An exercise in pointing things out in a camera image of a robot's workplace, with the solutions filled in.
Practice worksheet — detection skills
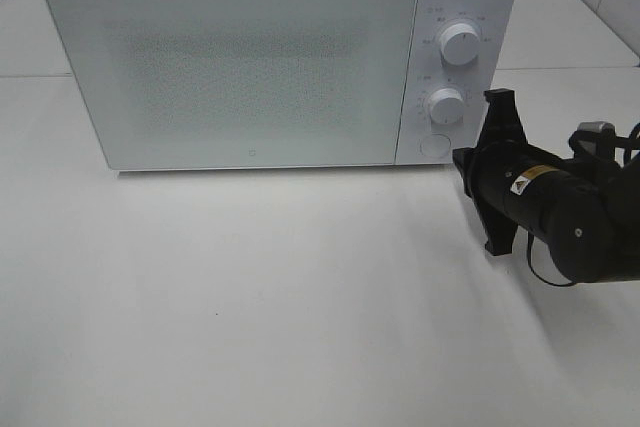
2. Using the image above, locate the upper white power knob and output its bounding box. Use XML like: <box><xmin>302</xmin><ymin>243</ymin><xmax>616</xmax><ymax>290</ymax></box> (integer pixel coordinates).
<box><xmin>438</xmin><ymin>21</ymin><xmax>480</xmax><ymax>66</ymax></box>

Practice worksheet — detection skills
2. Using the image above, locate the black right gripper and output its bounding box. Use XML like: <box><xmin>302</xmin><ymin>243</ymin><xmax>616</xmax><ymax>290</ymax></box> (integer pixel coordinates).
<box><xmin>452</xmin><ymin>89</ymin><xmax>575</xmax><ymax>256</ymax></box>

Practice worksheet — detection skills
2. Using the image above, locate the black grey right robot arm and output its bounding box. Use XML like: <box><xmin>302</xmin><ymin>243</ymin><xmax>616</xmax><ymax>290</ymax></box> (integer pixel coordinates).
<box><xmin>452</xmin><ymin>89</ymin><xmax>639</xmax><ymax>287</ymax></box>

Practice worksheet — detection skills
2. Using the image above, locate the round white door button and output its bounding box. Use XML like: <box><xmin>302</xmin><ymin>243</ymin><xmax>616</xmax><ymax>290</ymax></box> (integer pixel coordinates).
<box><xmin>420</xmin><ymin>134</ymin><xmax>451</xmax><ymax>159</ymax></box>

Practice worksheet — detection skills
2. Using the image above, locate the white timer knob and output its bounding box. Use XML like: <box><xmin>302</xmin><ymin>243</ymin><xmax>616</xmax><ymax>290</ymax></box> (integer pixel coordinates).
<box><xmin>427</xmin><ymin>87</ymin><xmax>465</xmax><ymax>125</ymax></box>

